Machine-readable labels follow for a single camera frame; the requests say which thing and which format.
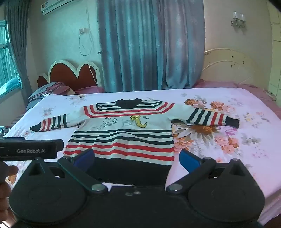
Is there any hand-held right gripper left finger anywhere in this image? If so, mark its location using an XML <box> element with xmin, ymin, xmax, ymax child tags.
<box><xmin>26</xmin><ymin>149</ymin><xmax>108</xmax><ymax>195</ymax></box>

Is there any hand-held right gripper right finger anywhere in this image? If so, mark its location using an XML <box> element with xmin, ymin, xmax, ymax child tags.
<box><xmin>165</xmin><ymin>149</ymin><xmax>251</xmax><ymax>195</ymax></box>

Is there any striped knit sweater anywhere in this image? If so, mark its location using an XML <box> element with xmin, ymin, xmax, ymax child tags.
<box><xmin>30</xmin><ymin>98</ymin><xmax>240</xmax><ymax>187</ymax></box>

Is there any person's left hand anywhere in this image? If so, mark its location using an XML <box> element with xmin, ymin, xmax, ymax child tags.
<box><xmin>0</xmin><ymin>163</ymin><xmax>19</xmax><ymax>222</ymax></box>

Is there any floral bed sheet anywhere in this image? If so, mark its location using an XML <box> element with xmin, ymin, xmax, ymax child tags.
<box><xmin>0</xmin><ymin>88</ymin><xmax>281</xmax><ymax>226</ymax></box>

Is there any folded bedding pile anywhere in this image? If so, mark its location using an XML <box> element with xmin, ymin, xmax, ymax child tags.
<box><xmin>26</xmin><ymin>82</ymin><xmax>76</xmax><ymax>110</ymax></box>

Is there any teal pillow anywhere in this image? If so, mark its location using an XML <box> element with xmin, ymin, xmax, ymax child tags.
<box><xmin>0</xmin><ymin>78</ymin><xmax>21</xmax><ymax>95</ymax></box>

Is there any pink pillow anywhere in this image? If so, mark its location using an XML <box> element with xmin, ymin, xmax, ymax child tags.
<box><xmin>73</xmin><ymin>86</ymin><xmax>105</xmax><ymax>95</ymax></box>

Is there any red scalloped headboard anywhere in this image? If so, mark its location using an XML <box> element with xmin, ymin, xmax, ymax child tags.
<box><xmin>37</xmin><ymin>60</ymin><xmax>103</xmax><ymax>92</ymax></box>

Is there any window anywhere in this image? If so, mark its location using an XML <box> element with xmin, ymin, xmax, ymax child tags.
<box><xmin>0</xmin><ymin>21</ymin><xmax>21</xmax><ymax>88</ymax></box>

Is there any grey window curtain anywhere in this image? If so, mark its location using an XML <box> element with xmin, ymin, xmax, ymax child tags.
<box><xmin>4</xmin><ymin>0</ymin><xmax>34</xmax><ymax>97</ymax></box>

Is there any cream headboard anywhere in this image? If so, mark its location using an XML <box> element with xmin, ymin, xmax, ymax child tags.
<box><xmin>201</xmin><ymin>48</ymin><xmax>269</xmax><ymax>91</ymax></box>

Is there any blue curtain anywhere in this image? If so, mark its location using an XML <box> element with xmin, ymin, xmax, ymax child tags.
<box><xmin>97</xmin><ymin>0</ymin><xmax>168</xmax><ymax>92</ymax></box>
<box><xmin>162</xmin><ymin>0</ymin><xmax>206</xmax><ymax>89</ymax></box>

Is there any white air conditioner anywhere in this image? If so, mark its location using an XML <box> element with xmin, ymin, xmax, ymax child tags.
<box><xmin>41</xmin><ymin>0</ymin><xmax>74</xmax><ymax>15</ymax></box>

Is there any thin white cable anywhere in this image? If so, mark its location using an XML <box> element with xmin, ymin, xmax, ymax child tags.
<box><xmin>88</xmin><ymin>61</ymin><xmax>98</xmax><ymax>86</ymax></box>

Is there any white power cord with plug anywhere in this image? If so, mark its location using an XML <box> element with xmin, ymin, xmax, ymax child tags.
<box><xmin>79</xmin><ymin>10</ymin><xmax>94</xmax><ymax>56</ymax></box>

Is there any crystal wall lamp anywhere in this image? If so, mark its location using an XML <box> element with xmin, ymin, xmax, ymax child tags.
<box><xmin>230</xmin><ymin>11</ymin><xmax>247</xmax><ymax>28</ymax></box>

